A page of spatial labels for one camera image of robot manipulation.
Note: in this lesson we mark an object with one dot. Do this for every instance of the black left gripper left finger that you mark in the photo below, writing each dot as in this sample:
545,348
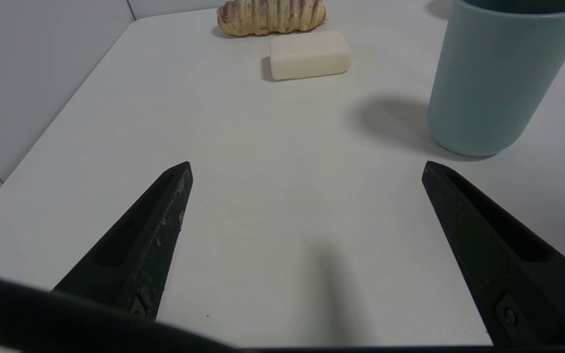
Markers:
150,245

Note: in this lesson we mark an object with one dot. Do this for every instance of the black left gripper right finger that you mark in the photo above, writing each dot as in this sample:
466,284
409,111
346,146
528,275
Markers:
498,255

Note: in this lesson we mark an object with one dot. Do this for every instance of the blue-grey plastic cup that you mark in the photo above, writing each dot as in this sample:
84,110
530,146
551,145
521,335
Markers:
498,78

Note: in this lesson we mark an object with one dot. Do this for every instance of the cream soap bar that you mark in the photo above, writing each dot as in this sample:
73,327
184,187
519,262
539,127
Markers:
309,55

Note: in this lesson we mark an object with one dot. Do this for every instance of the striped bread loaf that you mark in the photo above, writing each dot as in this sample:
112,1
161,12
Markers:
270,15

